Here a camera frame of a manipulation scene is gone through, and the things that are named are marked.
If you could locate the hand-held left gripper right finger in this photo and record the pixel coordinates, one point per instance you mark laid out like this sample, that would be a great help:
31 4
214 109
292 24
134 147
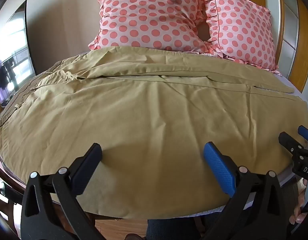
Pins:
218 166

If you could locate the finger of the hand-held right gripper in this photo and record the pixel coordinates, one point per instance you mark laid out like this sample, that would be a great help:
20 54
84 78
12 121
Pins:
291 145
306 132

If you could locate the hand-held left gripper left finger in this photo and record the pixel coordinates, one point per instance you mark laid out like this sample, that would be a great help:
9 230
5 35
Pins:
87 168

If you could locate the khaki pants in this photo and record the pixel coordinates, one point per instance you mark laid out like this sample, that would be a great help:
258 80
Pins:
149 120

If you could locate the person's right hand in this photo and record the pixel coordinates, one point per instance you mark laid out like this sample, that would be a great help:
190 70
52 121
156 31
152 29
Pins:
299 213

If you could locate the person's left leg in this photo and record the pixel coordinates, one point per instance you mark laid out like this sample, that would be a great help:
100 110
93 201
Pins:
168 230

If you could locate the wooden headboard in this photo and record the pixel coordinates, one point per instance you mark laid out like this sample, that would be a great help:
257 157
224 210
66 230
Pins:
291 27

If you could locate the pink polka dot pillow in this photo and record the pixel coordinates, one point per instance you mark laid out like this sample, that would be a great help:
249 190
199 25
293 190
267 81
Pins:
149 15
243 30

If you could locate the black flat television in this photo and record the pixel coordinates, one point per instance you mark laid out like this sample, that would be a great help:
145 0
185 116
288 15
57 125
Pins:
13 62

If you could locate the dark wooden bed frame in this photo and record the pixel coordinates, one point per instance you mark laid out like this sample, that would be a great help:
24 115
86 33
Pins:
6 192

